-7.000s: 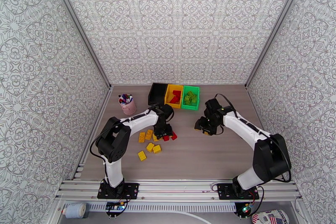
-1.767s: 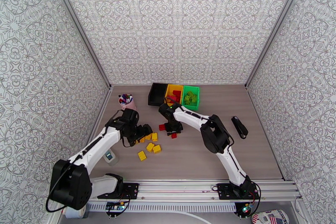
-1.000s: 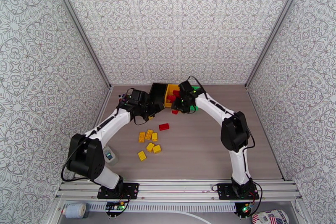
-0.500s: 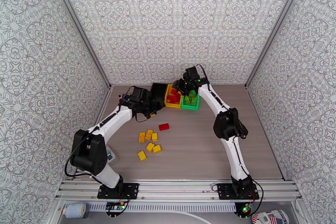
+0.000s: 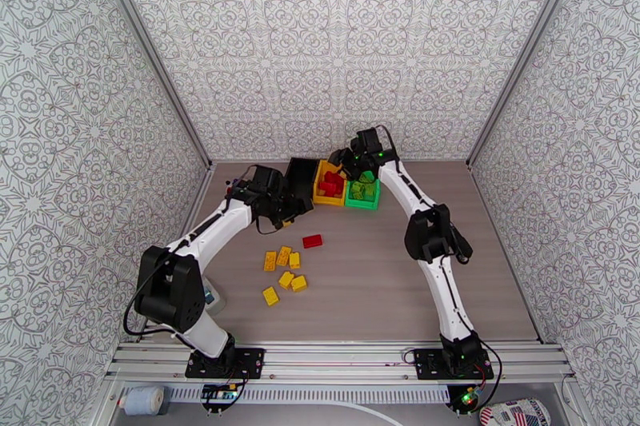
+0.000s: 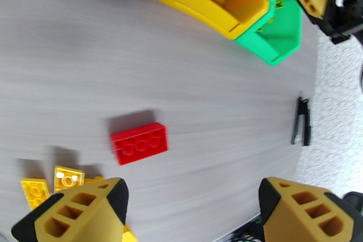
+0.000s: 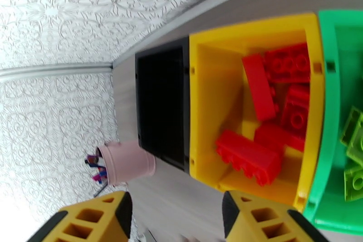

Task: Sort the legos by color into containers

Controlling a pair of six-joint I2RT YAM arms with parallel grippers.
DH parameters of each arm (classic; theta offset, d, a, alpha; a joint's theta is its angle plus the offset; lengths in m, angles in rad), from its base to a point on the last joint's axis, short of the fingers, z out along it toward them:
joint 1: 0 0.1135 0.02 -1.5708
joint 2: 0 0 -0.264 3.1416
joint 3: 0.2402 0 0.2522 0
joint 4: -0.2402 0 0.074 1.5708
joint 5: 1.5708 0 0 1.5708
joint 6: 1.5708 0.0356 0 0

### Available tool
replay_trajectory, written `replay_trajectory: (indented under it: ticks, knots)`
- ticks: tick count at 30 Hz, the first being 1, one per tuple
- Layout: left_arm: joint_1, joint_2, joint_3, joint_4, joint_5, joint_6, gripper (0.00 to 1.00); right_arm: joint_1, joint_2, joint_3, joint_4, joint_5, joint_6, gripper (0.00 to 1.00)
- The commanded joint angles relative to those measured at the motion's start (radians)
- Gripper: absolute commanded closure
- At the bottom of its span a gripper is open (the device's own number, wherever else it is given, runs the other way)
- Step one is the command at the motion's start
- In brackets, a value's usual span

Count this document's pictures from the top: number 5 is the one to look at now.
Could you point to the green lego brick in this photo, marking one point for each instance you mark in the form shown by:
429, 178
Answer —
356, 188
371, 193

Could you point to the yellow lego brick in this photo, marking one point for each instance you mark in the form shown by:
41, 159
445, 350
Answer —
299, 283
286, 279
295, 260
270, 261
284, 255
270, 296

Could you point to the right robot arm white-black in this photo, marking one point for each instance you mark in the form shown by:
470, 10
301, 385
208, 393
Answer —
405, 190

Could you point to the left robot arm white-black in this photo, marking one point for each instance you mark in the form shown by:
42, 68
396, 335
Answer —
210, 232

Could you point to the yellow plastic bin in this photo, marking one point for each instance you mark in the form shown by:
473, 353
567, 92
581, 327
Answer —
327, 201

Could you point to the black plastic bin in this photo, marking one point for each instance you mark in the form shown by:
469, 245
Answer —
302, 177

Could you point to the green plastic bin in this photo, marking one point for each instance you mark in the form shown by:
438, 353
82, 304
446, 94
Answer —
362, 205

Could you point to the white handheld device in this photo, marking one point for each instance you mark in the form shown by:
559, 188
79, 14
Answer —
216, 300

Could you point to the white tube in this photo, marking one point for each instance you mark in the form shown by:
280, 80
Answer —
345, 405

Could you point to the white tape roll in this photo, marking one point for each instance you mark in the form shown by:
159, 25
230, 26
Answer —
142, 400

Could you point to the circuit board with green light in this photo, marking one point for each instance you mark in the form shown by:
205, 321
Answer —
470, 398

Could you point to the flag print cap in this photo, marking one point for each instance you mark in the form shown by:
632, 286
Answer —
515, 414

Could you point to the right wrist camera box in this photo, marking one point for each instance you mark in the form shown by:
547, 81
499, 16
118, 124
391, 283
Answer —
370, 141

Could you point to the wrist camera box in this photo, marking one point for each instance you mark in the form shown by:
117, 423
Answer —
370, 141
265, 179

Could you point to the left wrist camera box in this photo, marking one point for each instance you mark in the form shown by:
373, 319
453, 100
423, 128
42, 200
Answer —
265, 179

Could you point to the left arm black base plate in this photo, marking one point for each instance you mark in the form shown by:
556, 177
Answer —
250, 362

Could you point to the aluminium front rail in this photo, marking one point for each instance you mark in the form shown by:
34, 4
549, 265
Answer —
340, 364

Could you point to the aluminium corner post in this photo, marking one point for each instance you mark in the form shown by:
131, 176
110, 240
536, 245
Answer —
152, 55
522, 55

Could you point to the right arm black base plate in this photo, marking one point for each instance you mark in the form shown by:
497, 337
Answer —
427, 364

